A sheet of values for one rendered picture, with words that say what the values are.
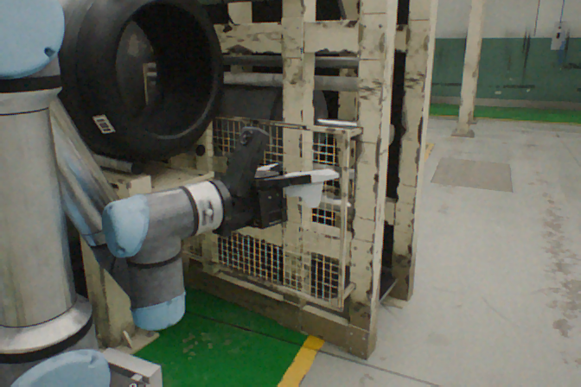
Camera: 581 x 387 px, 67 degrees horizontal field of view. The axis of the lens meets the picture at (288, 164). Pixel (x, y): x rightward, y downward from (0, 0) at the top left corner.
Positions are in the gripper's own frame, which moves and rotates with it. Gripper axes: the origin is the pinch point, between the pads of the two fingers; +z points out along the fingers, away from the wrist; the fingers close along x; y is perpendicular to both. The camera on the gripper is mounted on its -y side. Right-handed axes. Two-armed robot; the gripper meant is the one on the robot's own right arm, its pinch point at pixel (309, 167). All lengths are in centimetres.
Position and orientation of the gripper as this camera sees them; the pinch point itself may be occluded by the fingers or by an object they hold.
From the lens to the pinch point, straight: 78.3
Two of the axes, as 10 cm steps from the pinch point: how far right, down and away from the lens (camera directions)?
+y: 0.9, 9.8, 1.6
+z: 7.6, -1.7, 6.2
